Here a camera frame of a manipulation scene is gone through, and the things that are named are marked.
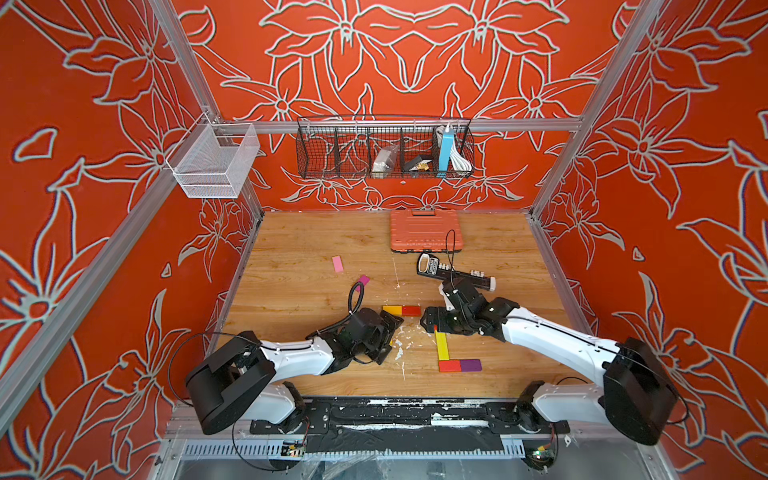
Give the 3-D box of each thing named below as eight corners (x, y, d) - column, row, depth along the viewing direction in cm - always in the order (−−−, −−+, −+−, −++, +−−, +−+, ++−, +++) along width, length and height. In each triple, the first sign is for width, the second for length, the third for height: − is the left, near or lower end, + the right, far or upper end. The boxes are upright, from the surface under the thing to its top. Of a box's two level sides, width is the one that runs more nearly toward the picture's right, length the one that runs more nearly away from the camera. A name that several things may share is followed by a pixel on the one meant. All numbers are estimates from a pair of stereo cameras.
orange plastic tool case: (390, 253, 107) (390, 247, 104) (389, 215, 119) (389, 209, 116) (466, 253, 107) (469, 247, 104) (457, 215, 119) (459, 209, 116)
